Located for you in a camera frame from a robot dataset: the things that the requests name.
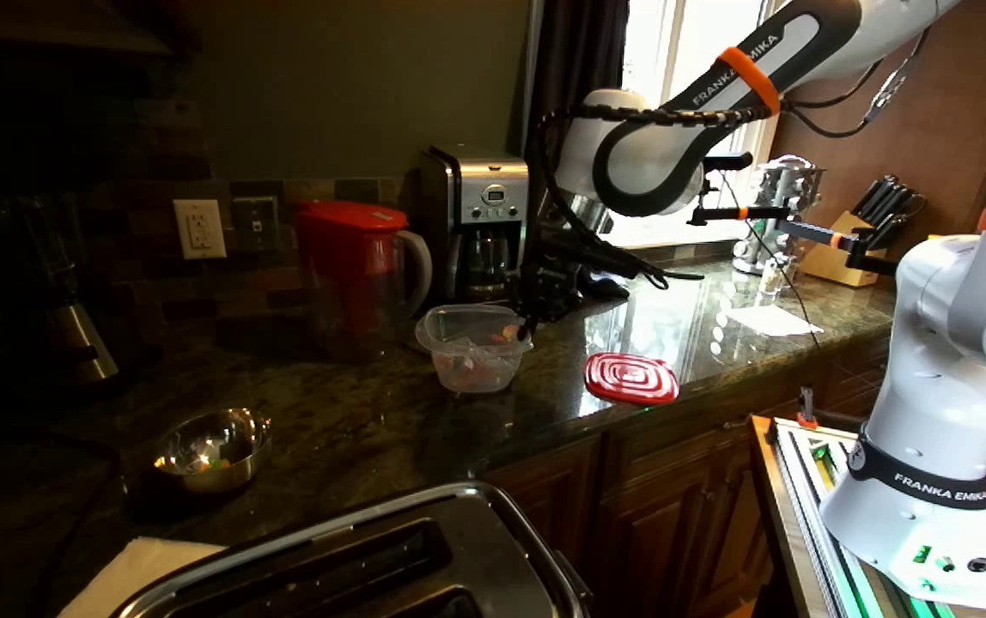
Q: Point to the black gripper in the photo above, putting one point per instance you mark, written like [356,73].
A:
[564,246]

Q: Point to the clear plastic lunchbox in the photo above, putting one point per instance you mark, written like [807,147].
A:
[474,348]

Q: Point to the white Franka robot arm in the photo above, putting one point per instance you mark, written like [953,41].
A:
[949,345]

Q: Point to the black dome-shaped object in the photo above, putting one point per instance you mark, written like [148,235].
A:
[605,290]

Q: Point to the silver coffee maker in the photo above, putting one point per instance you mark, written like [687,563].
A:
[479,229]

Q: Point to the red white spiral coaster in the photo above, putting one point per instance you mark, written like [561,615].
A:
[634,379]

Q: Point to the red water pitcher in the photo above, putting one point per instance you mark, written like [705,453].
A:
[349,278]

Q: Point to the wooden lower cabinets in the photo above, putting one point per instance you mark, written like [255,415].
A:
[650,502]

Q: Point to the chrome faucet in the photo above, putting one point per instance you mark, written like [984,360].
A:
[778,212]

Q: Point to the wooden knife block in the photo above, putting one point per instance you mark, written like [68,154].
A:
[837,262]

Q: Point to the chrome toaster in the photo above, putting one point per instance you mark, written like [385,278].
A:
[376,569]

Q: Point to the white robot cart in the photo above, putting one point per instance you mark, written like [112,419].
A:
[811,491]

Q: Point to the small metal bowl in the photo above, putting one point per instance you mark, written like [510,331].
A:
[210,451]

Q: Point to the dark countertop appliance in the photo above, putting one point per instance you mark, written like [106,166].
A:
[66,312]

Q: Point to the white paper napkin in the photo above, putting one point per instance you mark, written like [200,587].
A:
[124,570]

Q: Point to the black camera on stand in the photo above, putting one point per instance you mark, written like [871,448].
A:
[732,164]

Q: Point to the dark wall switch plate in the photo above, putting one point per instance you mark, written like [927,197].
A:
[255,223]

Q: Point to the white wall outlet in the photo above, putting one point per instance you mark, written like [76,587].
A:
[200,229]

